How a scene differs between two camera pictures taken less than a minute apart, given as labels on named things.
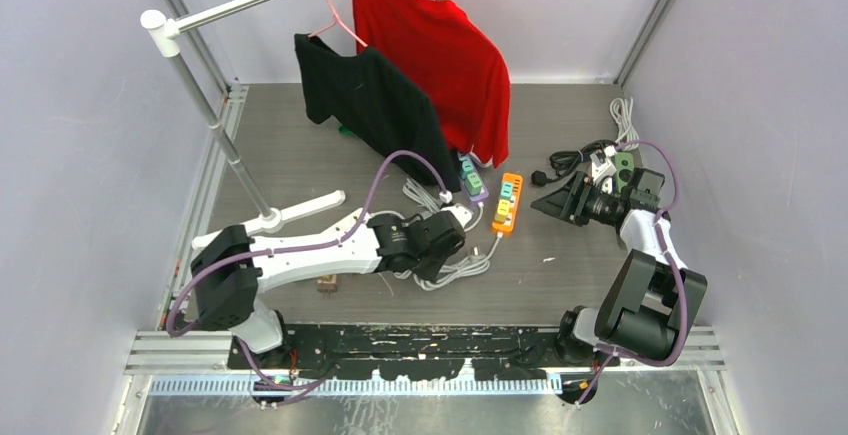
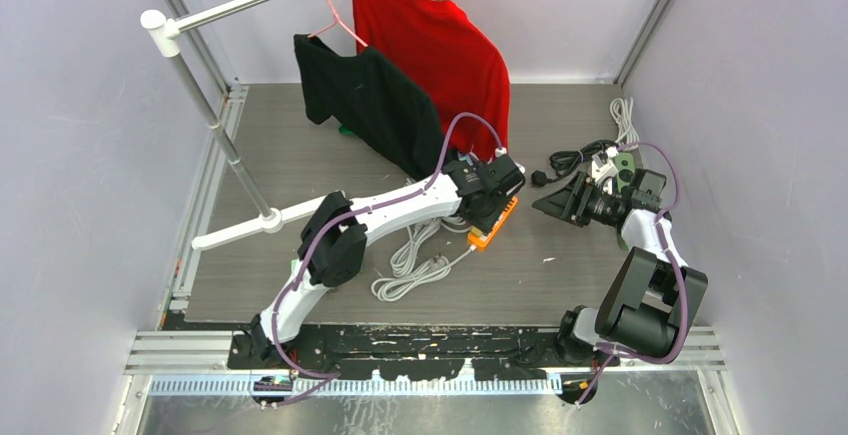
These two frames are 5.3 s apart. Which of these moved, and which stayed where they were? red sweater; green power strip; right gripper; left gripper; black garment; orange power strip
Moved: left gripper; orange power strip
Stayed: green power strip; red sweater; black garment; right gripper
